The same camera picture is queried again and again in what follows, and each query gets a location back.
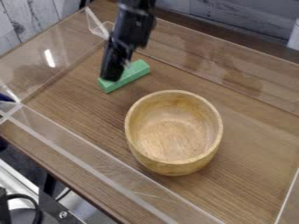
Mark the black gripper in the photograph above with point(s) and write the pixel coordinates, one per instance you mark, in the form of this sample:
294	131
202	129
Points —
135	22

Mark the green rectangular block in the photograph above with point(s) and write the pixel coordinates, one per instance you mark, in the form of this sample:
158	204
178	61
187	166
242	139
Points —
138	70

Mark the brown wooden bowl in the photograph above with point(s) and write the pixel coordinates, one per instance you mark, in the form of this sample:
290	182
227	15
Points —
174	130

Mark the clear acrylic tray enclosure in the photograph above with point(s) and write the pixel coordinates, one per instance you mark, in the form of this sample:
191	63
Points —
67	124

